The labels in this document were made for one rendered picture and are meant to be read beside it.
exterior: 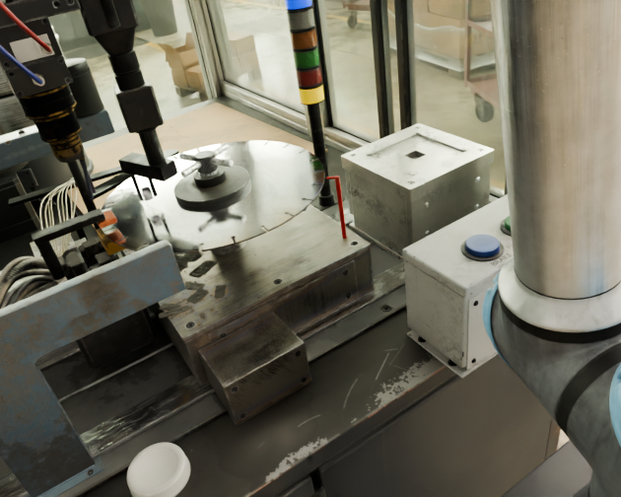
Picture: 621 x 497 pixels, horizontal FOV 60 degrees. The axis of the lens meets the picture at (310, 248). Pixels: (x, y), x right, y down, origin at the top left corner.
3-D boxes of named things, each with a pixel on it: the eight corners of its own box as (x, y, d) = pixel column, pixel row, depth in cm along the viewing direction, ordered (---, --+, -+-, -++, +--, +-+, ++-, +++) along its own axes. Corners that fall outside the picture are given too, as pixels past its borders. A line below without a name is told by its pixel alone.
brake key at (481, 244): (480, 243, 69) (481, 230, 68) (506, 255, 66) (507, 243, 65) (457, 255, 68) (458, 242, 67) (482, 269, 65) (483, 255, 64)
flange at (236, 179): (257, 168, 83) (253, 153, 81) (240, 204, 74) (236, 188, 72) (189, 173, 85) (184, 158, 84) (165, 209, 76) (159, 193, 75)
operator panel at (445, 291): (537, 254, 88) (546, 172, 80) (599, 286, 80) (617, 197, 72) (406, 334, 77) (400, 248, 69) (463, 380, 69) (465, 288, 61)
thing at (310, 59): (310, 59, 98) (309, 42, 96) (324, 63, 95) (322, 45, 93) (290, 66, 96) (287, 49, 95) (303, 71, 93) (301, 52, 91)
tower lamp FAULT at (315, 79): (313, 77, 100) (310, 60, 98) (327, 82, 96) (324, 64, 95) (293, 84, 98) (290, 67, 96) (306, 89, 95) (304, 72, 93)
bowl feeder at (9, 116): (94, 148, 158) (41, 18, 138) (123, 182, 135) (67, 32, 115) (-19, 186, 146) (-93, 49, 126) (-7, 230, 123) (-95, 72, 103)
